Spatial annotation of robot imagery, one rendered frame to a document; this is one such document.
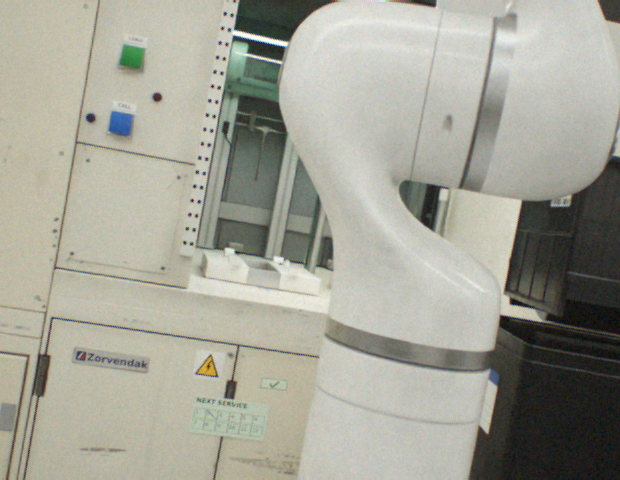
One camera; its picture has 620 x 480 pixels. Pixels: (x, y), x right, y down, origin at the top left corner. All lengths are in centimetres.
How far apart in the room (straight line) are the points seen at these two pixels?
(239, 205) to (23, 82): 99
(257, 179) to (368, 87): 163
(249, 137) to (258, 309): 96
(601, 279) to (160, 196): 66
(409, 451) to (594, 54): 28
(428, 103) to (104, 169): 79
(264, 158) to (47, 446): 110
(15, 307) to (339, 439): 80
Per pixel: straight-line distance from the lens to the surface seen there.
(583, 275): 90
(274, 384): 129
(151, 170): 124
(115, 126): 123
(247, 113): 214
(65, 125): 125
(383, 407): 53
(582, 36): 55
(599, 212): 91
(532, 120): 52
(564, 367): 88
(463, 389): 54
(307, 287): 147
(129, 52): 124
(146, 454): 131
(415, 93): 52
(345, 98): 52
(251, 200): 214
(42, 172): 125
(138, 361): 127
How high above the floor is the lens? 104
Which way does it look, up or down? 3 degrees down
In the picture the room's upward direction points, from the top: 11 degrees clockwise
